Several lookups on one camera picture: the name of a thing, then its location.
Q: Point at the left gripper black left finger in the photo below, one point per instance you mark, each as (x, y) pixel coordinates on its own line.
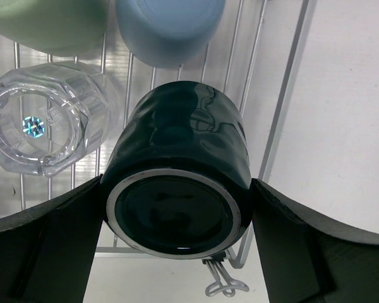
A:
(47, 251)

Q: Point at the blue cup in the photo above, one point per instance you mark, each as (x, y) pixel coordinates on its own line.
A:
(164, 34)

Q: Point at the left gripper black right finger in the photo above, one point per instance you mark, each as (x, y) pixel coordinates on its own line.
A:
(307, 256)

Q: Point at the silver wire dish rack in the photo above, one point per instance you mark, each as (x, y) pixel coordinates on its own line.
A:
(229, 63)

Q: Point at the clear glass cup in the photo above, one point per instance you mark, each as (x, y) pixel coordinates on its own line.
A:
(54, 114)

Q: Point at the dark green mug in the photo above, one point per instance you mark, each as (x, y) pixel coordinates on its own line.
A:
(178, 180)

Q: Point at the light green cup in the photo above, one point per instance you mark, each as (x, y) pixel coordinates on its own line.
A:
(59, 28)

